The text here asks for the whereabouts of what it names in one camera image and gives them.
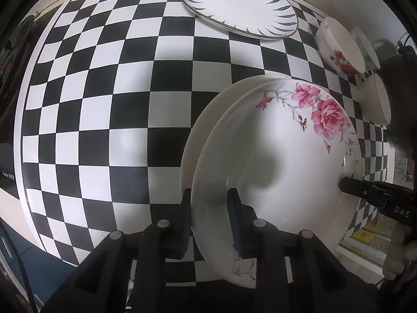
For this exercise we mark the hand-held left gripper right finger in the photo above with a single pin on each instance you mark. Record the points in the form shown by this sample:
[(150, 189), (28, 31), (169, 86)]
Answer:
[(235, 225)]

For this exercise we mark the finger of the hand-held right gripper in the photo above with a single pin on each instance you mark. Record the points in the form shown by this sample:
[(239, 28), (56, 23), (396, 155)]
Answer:
[(355, 187)]

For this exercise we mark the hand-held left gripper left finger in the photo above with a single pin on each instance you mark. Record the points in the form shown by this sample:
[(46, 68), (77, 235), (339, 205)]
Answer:
[(183, 231)]

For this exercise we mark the white plate with pink roses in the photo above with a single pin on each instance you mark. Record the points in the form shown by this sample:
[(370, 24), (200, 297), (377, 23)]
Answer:
[(280, 176)]

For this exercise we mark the plain white bowl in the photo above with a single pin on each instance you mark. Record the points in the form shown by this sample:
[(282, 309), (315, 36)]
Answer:
[(374, 99)]

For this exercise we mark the plain white plate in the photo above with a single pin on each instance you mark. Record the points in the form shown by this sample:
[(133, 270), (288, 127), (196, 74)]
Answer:
[(202, 137)]

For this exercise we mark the white bowl with blue pattern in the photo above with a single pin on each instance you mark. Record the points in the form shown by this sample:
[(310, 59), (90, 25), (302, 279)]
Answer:
[(366, 50)]

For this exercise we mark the white bowl with pink roses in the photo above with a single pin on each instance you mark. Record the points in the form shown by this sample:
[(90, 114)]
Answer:
[(340, 47)]

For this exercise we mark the white plate with leaf rim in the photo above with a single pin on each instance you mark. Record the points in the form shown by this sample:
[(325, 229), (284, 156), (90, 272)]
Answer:
[(237, 5)]

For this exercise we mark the person's right hand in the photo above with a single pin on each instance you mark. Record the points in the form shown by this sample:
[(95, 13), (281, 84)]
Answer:
[(395, 257)]

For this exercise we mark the dark grey rice cooker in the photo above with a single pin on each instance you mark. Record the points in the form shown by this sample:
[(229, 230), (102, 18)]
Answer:
[(397, 84)]

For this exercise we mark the black and white checkered table cover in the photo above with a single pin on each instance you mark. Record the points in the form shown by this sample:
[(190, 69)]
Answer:
[(107, 111)]

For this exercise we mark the blue cabinet front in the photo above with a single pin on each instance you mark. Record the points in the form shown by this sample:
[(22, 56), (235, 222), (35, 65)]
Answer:
[(29, 257)]

